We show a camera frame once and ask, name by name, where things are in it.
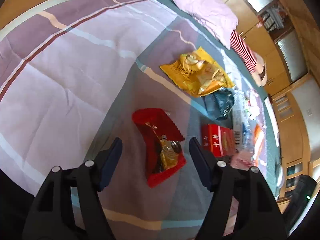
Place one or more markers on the green bed mat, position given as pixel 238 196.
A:
pixel 256 104

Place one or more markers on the white blue paper package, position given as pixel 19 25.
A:
pixel 241 122

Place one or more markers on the red snack wrapper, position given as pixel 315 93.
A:
pixel 164 155

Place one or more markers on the pink pillow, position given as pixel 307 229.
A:
pixel 214 15

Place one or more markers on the striped plush doll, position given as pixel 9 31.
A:
pixel 254 63

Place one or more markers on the dark teal crumpled bag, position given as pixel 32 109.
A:
pixel 219 104

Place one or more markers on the orange plastic wrapper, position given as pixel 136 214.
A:
pixel 258 140

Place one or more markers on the purple plaid bed sheet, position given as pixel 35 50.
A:
pixel 72 76

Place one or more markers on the red cigarette box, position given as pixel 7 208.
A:
pixel 218 140

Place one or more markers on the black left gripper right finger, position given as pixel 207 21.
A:
pixel 242 205

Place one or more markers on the yellow snack bag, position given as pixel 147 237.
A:
pixel 197 73

